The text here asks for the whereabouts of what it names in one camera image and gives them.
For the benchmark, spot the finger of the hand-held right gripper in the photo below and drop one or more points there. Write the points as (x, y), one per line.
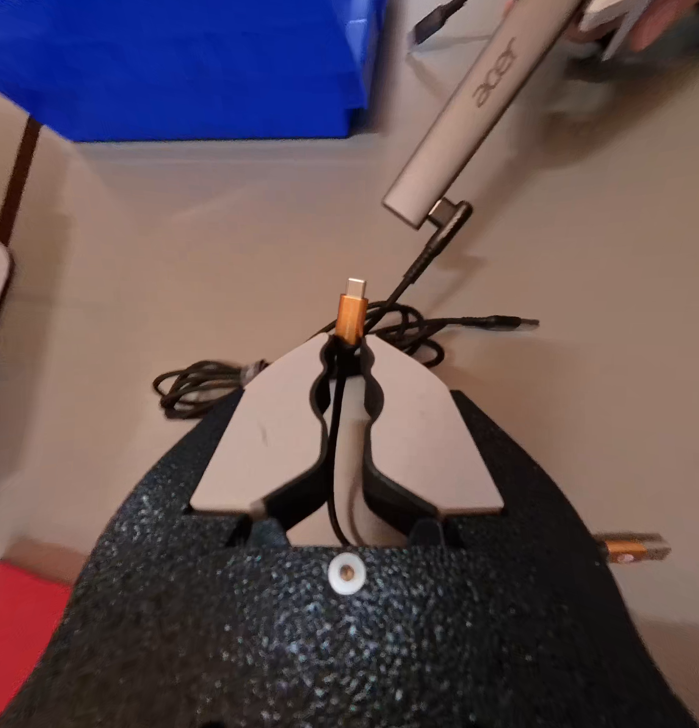
(602, 14)
(625, 34)

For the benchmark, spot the grey USB hub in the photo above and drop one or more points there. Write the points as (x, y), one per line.
(486, 96)

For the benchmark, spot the blue plastic bin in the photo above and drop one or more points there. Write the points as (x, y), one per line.
(173, 62)

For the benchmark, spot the red plastic bin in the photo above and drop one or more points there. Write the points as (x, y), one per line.
(14, 637)

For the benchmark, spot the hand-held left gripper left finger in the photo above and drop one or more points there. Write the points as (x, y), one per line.
(253, 438)

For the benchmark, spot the person's right hand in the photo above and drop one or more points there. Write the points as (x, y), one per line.
(673, 20)

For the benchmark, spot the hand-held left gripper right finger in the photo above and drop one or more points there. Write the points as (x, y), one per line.
(435, 449)

